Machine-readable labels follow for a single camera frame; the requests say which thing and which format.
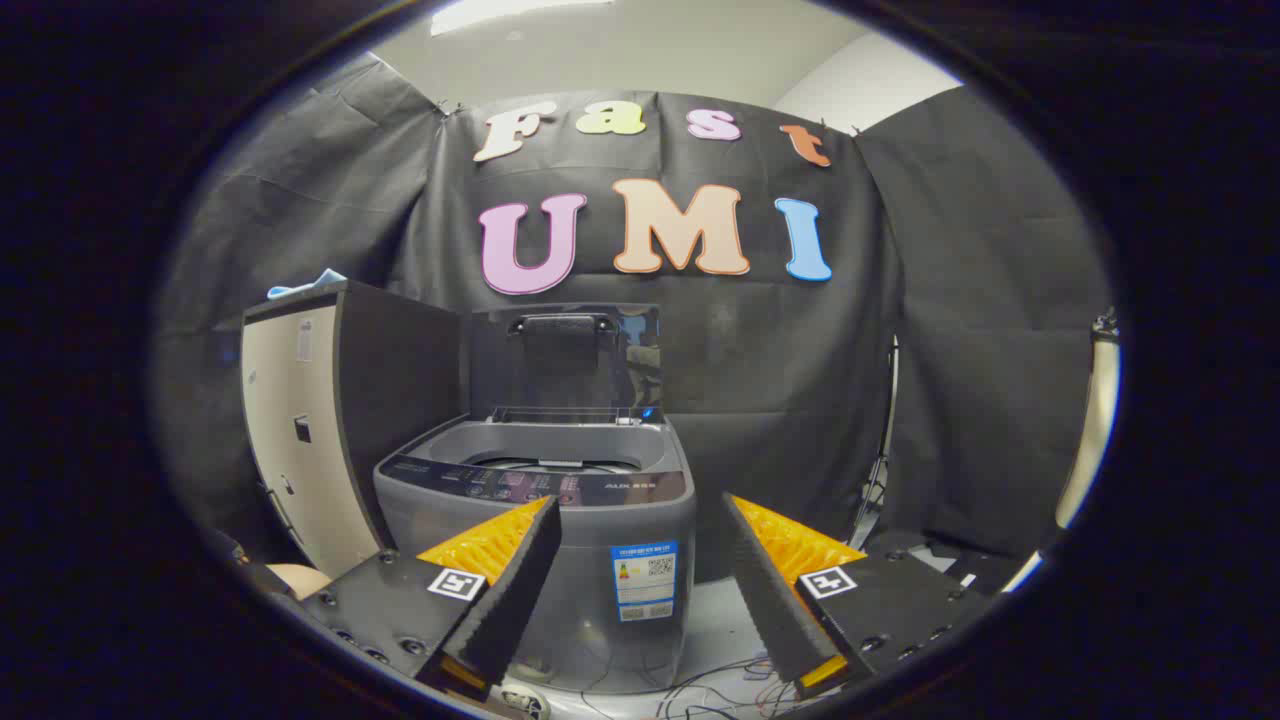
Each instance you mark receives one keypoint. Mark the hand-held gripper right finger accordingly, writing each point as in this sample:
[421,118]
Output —
[770,600]

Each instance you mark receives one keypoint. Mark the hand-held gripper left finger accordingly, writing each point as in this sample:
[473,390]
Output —
[515,590]

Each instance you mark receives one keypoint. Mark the grey top-load washing machine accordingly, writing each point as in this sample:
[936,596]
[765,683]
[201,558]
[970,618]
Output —
[620,520]

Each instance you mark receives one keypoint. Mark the light blue button shirt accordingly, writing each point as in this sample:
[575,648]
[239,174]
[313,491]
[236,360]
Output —
[310,283]

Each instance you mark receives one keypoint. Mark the thin metal light stand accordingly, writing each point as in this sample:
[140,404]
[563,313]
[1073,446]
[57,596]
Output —
[880,470]

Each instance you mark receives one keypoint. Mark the dark cabinet with beige door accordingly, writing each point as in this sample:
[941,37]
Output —
[395,380]

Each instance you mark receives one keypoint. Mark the black backdrop cloth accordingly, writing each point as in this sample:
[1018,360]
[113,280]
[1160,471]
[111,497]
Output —
[750,350]

